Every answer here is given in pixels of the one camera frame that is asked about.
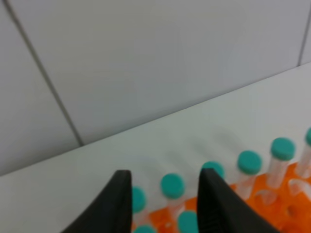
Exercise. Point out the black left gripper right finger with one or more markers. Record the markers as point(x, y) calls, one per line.
point(221, 210)

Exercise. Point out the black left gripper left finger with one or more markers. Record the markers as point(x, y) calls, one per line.
point(111, 211)

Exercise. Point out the green capped test tube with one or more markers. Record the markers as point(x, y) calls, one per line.
point(187, 222)

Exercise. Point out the orange test tube rack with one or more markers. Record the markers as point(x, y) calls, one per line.
point(288, 208)

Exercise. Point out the front left racked test tube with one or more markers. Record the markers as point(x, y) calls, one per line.
point(145, 229)

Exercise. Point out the row test tube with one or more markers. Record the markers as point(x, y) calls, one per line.
point(249, 165)
point(217, 167)
point(173, 189)
point(139, 201)
point(282, 152)
point(303, 168)

